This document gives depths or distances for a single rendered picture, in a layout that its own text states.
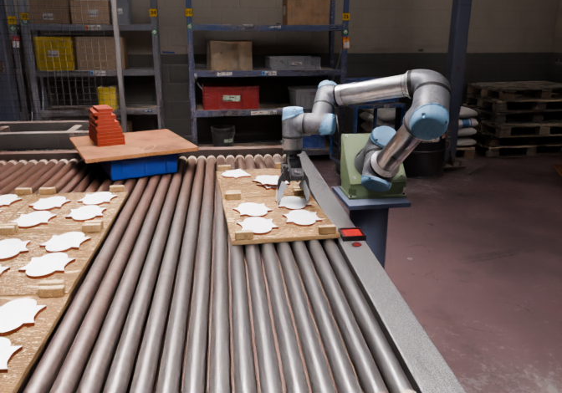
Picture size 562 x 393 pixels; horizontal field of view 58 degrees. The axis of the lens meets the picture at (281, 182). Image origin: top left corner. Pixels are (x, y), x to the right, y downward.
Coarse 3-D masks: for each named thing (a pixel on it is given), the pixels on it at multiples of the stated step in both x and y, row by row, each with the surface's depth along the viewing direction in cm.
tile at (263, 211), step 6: (240, 204) 189; (246, 204) 189; (252, 204) 189; (258, 204) 189; (234, 210) 185; (240, 210) 183; (246, 210) 183; (252, 210) 183; (258, 210) 183; (264, 210) 183; (270, 210) 184; (240, 216) 179; (252, 216) 178; (258, 216) 178; (264, 216) 179
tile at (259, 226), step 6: (240, 222) 171; (246, 222) 171; (252, 222) 171; (258, 222) 171; (264, 222) 171; (270, 222) 171; (246, 228) 166; (252, 228) 166; (258, 228) 166; (264, 228) 166; (270, 228) 166; (276, 228) 168; (258, 234) 163; (264, 234) 164
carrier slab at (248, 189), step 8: (272, 168) 240; (256, 176) 227; (224, 184) 216; (232, 184) 216; (240, 184) 216; (248, 184) 216; (296, 184) 216; (224, 192) 205; (248, 192) 205; (256, 192) 205; (264, 192) 205; (272, 192) 205; (288, 192) 205
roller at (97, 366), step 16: (160, 192) 210; (160, 208) 196; (144, 224) 177; (144, 240) 163; (144, 256) 155; (128, 272) 142; (128, 288) 134; (112, 304) 126; (128, 304) 129; (112, 320) 118; (112, 336) 113; (96, 352) 107; (112, 352) 110; (96, 368) 102; (80, 384) 98; (96, 384) 98
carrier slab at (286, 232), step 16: (224, 208) 187; (272, 208) 187; (304, 208) 187; (320, 208) 187; (288, 224) 172; (320, 224) 172; (240, 240) 159; (256, 240) 160; (272, 240) 161; (288, 240) 162; (304, 240) 163
